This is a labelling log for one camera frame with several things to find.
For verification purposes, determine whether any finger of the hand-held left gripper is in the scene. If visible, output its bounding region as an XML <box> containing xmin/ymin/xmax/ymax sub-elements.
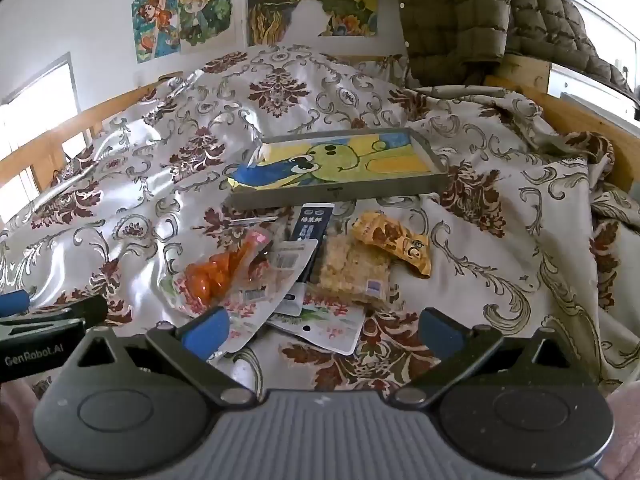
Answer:
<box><xmin>0</xmin><ymin>290</ymin><xmax>32</xmax><ymax>317</ymax></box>
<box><xmin>0</xmin><ymin>294</ymin><xmax>108</xmax><ymax>333</ymax></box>

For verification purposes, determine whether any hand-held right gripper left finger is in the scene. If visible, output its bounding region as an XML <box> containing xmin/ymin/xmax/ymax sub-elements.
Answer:
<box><xmin>65</xmin><ymin>306</ymin><xmax>258</xmax><ymax>407</ymax></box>

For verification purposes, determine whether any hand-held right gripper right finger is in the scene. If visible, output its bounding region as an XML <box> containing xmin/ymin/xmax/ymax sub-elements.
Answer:
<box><xmin>392</xmin><ymin>307</ymin><xmax>583</xmax><ymax>407</ymax></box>

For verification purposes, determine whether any white red-print snack packet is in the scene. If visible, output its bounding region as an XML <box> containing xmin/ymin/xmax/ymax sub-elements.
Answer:
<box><xmin>197</xmin><ymin>280</ymin><xmax>283</xmax><ymax>362</ymax></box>

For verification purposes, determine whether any clear orange snack packet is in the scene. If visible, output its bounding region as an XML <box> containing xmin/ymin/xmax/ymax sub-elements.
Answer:
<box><xmin>172</xmin><ymin>230</ymin><xmax>273</xmax><ymax>318</ymax></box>

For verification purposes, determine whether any small reddish snack packet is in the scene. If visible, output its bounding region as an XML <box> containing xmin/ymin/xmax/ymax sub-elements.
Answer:
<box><xmin>247</xmin><ymin>230</ymin><xmax>276</xmax><ymax>273</ymax></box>

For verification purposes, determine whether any rice cracker packet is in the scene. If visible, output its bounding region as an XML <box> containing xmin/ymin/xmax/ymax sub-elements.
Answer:
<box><xmin>306</xmin><ymin>236</ymin><xmax>397</xmax><ymax>307</ymax></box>

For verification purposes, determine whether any white barcode snack packet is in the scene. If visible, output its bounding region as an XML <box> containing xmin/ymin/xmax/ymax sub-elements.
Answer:
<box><xmin>270</xmin><ymin>239</ymin><xmax>321</xmax><ymax>313</ymax></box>

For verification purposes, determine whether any dark blue snack packet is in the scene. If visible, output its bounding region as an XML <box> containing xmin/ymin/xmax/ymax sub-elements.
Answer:
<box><xmin>284</xmin><ymin>203</ymin><xmax>336</xmax><ymax>317</ymax></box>

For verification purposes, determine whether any grey tray with cartoon picture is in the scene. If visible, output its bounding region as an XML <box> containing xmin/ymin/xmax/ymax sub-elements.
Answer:
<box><xmin>225</xmin><ymin>127</ymin><xmax>450</xmax><ymax>211</ymax></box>

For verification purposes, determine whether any white green packet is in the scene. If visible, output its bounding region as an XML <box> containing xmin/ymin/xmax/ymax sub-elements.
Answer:
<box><xmin>266</xmin><ymin>304</ymin><xmax>367</xmax><ymax>357</ymax></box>

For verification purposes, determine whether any thin silver foil stick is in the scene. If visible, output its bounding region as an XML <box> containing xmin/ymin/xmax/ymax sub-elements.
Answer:
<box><xmin>219</xmin><ymin>216</ymin><xmax>279</xmax><ymax>227</ymax></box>

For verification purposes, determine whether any floral printed blanket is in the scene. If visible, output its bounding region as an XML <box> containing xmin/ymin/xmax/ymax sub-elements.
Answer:
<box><xmin>0</xmin><ymin>45</ymin><xmax>640</xmax><ymax>401</ymax></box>

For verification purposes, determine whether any window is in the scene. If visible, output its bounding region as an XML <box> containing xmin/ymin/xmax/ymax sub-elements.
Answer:
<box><xmin>0</xmin><ymin>54</ymin><xmax>82</xmax><ymax>223</ymax></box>

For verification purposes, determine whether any olive quilted jacket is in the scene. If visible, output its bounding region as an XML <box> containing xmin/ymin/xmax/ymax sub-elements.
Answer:
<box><xmin>392</xmin><ymin>0</ymin><xmax>635</xmax><ymax>95</ymax></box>

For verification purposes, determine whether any wooden bed frame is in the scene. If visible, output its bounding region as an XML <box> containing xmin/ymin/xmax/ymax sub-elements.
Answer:
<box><xmin>0</xmin><ymin>54</ymin><xmax>640</xmax><ymax>222</ymax></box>

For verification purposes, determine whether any red-haired cartoon wall poster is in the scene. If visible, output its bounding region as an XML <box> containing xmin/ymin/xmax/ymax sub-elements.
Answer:
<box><xmin>131</xmin><ymin>0</ymin><xmax>182</xmax><ymax>64</ymax></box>

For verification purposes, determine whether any blond cartoon wall poster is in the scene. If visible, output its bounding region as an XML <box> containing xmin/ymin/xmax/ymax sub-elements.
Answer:
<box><xmin>176</xmin><ymin>0</ymin><xmax>237</xmax><ymax>55</ymax></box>

